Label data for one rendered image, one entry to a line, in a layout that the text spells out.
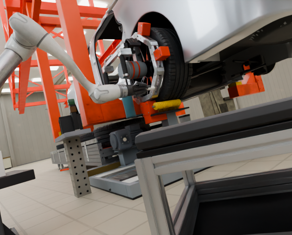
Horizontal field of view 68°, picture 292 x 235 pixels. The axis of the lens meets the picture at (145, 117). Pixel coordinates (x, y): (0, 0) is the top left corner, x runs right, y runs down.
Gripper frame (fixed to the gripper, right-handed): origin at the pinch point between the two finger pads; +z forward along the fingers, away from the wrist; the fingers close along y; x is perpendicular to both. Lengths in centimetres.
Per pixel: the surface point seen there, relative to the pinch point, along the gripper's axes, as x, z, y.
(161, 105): -4.7, 10.5, -13.5
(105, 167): 6, -25, -80
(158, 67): 4.7, 6.6, 13.1
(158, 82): 4.8, 9.9, 1.2
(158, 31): 25.0, 15.7, 32.4
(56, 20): 328, 12, -38
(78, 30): 100, -20, 10
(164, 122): -3.3, 20.7, -33.9
